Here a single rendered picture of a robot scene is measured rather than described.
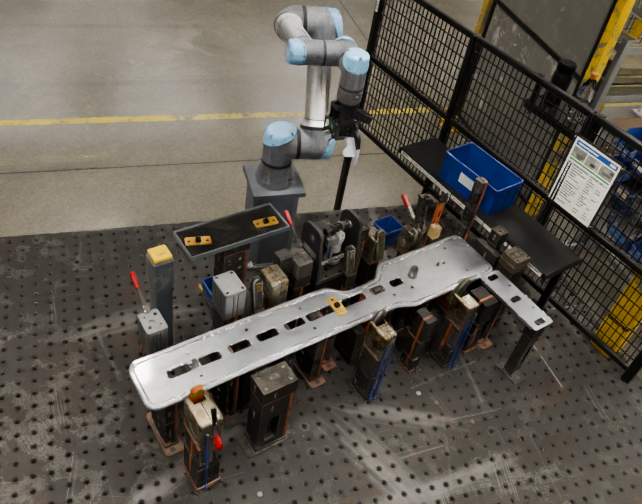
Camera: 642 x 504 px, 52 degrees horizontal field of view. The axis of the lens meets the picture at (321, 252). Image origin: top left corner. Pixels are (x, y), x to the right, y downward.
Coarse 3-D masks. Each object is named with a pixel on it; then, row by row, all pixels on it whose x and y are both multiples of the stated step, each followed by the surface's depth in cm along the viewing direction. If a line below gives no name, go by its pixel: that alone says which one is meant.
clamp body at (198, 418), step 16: (208, 400) 182; (192, 416) 179; (208, 416) 179; (192, 432) 184; (208, 432) 179; (192, 448) 191; (208, 448) 188; (192, 464) 195; (208, 464) 194; (192, 480) 201; (208, 480) 200
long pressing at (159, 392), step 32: (416, 256) 247; (448, 256) 250; (480, 256) 253; (384, 288) 233; (416, 288) 235; (448, 288) 238; (256, 320) 213; (288, 320) 215; (320, 320) 217; (352, 320) 219; (160, 352) 198; (192, 352) 200; (224, 352) 202; (256, 352) 204; (288, 352) 206; (160, 384) 191; (192, 384) 192
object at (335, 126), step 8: (336, 104) 197; (344, 104) 195; (336, 112) 198; (344, 112) 198; (336, 120) 199; (344, 120) 200; (352, 120) 201; (328, 128) 203; (336, 128) 199; (344, 128) 200; (352, 128) 202; (336, 136) 200; (344, 136) 202
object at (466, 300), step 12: (456, 300) 230; (468, 300) 228; (456, 312) 232; (468, 312) 226; (444, 324) 240; (456, 324) 233; (468, 324) 233; (444, 336) 242; (456, 336) 238; (432, 348) 250; (444, 348) 244; (456, 348) 241; (444, 360) 246
